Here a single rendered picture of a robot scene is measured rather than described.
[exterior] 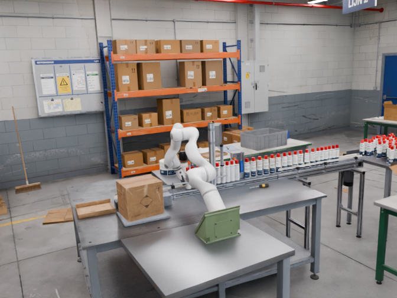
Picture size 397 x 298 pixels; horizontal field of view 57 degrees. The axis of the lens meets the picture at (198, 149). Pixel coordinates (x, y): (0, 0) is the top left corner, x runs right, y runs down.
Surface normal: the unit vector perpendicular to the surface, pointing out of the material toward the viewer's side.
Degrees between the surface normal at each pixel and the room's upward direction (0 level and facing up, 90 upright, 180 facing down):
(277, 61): 90
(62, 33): 90
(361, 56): 90
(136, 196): 90
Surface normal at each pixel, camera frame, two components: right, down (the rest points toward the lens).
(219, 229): 0.44, 0.18
